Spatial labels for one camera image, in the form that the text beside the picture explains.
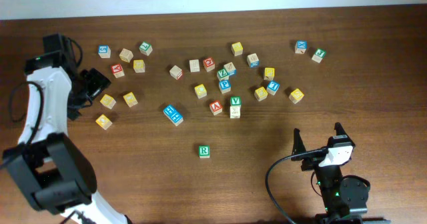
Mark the yellow S letter block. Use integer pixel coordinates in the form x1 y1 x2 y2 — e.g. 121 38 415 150
100 94 116 109

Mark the green R letter block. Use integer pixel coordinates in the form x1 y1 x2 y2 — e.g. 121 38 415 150
198 145 210 159

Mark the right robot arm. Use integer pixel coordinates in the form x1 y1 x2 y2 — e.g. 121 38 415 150
291 123 391 224

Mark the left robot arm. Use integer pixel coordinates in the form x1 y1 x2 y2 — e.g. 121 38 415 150
1 33 131 224

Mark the red letter block far left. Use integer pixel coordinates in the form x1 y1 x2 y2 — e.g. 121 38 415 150
111 64 125 78

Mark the blue S letter block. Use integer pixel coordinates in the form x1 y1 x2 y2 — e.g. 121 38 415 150
98 45 111 59

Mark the yellow O block lower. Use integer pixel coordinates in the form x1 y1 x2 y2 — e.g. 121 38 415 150
95 114 113 130

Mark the yellow o block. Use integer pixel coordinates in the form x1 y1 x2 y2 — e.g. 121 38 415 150
123 92 138 107
95 114 113 130

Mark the yellow O block upper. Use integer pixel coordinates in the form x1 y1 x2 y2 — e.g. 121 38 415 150
123 92 138 107

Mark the plain tan wooden block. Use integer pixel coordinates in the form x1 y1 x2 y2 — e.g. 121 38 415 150
119 48 133 63

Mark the yellow S block right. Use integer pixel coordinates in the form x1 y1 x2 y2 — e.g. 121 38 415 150
289 89 304 104

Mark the yellow G letter block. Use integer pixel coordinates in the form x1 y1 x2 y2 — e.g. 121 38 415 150
133 59 145 73

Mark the yellow E letter block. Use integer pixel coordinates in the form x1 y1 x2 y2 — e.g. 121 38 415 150
254 87 268 101

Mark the blue I letter block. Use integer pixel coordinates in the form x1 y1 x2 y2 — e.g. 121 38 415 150
266 81 280 95

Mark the green L letter block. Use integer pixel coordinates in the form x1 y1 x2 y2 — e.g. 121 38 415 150
139 41 153 56

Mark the plain white wooden block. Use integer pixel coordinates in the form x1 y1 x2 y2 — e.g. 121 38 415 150
230 106 241 119

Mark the green J letter block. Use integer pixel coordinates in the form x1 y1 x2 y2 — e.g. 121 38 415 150
312 49 326 63

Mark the green V letter block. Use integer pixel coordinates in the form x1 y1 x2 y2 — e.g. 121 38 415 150
230 96 242 107

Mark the yellow block right centre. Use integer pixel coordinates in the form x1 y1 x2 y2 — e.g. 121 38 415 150
264 67 275 81

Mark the blue X letter block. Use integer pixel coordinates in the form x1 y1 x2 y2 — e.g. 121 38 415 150
294 40 308 54

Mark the tan block red edge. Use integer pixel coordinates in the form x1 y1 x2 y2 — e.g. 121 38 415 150
169 65 183 80

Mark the red A letter block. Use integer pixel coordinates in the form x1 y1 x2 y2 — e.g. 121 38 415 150
209 100 223 115

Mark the blue double block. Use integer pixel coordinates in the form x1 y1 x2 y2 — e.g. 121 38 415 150
163 105 183 126

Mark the blue P letter block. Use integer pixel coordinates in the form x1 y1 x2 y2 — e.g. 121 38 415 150
219 80 231 94

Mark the tan block blue D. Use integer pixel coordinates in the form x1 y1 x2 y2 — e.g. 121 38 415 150
247 53 260 68

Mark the tan feather blue L block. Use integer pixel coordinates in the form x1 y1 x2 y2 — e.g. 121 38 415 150
224 62 237 76

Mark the green Z letter block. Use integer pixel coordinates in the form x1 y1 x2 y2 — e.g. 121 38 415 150
217 68 230 81

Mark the tan I side block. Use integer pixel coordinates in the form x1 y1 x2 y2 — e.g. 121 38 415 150
189 59 200 73

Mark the yellow C letter block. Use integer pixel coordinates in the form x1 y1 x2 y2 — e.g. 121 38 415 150
194 84 207 99

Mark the yellow block top centre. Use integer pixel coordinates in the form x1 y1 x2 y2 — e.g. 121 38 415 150
232 42 244 57

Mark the red O letter block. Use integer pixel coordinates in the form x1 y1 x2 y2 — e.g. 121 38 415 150
203 57 216 72

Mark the right black cable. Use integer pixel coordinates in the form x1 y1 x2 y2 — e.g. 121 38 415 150
265 147 330 224

